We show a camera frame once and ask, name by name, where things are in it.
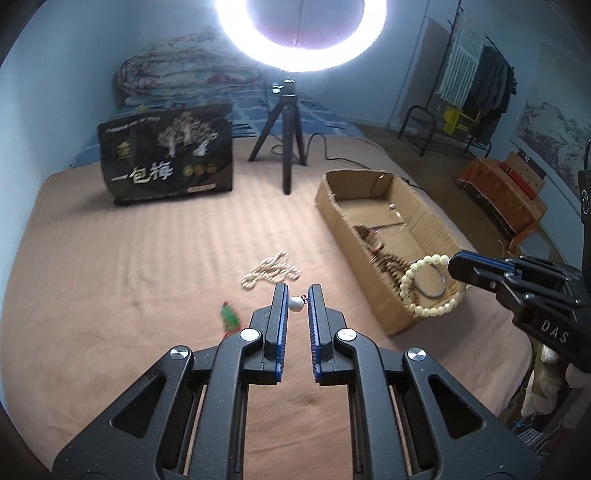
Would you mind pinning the dark striped clothing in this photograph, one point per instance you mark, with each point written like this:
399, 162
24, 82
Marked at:
531, 443

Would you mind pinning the orange cloth covered chest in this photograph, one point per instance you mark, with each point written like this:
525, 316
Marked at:
498, 189

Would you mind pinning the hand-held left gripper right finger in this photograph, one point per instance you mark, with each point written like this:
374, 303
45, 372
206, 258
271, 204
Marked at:
315, 323

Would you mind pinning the folded floral quilt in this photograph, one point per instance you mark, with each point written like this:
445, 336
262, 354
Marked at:
184, 64

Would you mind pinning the striped towel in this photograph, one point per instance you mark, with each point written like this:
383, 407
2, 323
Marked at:
461, 69

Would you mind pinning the black metal shoe rack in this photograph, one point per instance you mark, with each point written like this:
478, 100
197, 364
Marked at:
429, 134

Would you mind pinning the person's right forearm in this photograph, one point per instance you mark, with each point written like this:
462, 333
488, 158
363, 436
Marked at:
549, 392

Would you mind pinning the black tripod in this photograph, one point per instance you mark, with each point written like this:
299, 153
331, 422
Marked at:
287, 138

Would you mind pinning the black printed bag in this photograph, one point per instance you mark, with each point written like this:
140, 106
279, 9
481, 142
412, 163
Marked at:
166, 157

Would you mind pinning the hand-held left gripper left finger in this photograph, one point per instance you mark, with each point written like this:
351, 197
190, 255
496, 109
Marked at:
278, 323

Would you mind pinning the light wooden box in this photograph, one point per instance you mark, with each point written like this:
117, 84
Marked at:
533, 171

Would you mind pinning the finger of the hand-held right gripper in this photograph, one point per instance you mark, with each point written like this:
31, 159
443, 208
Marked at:
549, 277
475, 274

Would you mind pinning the black clothes rack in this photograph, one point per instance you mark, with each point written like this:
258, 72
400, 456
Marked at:
457, 11

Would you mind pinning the yellow box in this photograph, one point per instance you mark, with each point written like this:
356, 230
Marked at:
457, 121

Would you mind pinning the red flat box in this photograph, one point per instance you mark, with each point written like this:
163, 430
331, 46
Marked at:
519, 180

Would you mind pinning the blue checkered bed sheet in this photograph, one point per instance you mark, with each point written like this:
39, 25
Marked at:
249, 110

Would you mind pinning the cardboard box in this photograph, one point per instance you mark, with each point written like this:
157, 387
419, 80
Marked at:
332, 207

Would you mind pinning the wall poster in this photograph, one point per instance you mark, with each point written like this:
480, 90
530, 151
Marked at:
549, 124

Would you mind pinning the dark hanging clothes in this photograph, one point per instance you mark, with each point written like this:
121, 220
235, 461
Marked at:
491, 83

